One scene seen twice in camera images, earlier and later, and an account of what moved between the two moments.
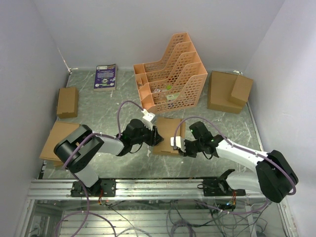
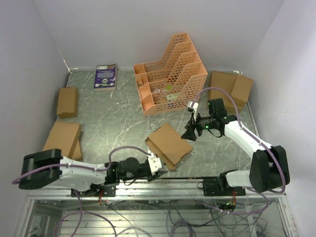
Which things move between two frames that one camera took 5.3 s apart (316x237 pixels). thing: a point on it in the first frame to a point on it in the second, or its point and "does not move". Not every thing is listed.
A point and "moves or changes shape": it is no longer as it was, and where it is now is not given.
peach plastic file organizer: (175, 83) does not move
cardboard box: (165, 127) moves or changes shape
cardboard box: (67, 102) does not move
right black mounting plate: (220, 187) does not move
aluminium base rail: (137, 189) does not move
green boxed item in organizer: (172, 97) does not move
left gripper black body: (149, 137) to (153, 177)
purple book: (105, 77) does not move
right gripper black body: (192, 147) to (202, 123)
